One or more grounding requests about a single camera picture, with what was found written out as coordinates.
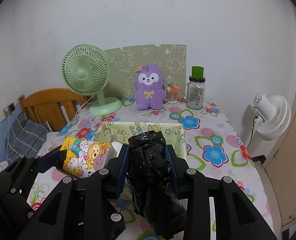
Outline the white blanket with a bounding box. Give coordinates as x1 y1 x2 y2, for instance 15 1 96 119
39 131 63 155

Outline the cotton swab jar orange lid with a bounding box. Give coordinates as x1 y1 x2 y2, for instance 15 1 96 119
166 84 182 104

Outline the purple plush toy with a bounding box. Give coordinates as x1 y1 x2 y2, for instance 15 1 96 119
134 63 167 111

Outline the yellow cartoon print box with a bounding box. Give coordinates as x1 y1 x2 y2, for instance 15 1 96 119
94 122 188 163

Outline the green desk fan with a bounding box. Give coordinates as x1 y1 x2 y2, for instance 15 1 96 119
61 44 122 116

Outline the wall socket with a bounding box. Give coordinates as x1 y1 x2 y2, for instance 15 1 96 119
3 102 15 117

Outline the white standing fan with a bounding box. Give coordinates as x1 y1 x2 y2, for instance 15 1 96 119
251 93 292 141

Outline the black plastic bag roll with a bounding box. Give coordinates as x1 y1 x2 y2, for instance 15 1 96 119
126 130 187 239

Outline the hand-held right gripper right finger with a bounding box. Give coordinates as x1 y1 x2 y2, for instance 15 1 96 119
164 145 279 240

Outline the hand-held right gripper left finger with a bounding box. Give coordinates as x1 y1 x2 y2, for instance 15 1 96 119
16 144 131 240

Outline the yellow cartoon tissue packet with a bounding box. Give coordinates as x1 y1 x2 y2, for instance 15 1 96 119
56 137 123 179

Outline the floral tablecloth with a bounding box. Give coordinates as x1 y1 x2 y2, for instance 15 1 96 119
26 97 274 240

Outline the glass mug jar green lid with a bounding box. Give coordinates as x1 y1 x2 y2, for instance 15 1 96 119
182 66 206 110

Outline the grey plaid pillow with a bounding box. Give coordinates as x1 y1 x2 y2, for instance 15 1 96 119
5 112 51 165

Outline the white fan cable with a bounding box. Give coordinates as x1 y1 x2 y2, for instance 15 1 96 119
75 96 93 115

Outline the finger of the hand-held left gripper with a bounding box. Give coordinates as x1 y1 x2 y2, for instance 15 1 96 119
55 166 81 180
34 148 64 173

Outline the green patterned board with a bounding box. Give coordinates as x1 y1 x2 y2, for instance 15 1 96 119
104 44 187 99

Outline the black fan cable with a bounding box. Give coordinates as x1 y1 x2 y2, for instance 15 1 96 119
247 116 260 148

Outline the wooden bed headboard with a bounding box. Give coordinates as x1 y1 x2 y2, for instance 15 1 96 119
18 88 93 132

